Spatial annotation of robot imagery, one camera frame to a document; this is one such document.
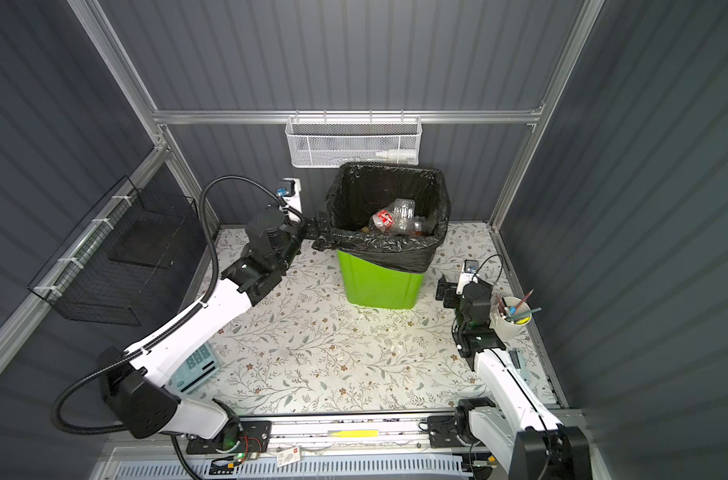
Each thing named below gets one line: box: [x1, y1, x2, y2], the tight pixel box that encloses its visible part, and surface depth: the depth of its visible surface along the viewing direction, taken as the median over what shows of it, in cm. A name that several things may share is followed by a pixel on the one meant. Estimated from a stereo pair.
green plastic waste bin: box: [336, 250, 425, 310], surface depth 89 cm
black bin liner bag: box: [312, 162, 451, 273], surface depth 81 cm
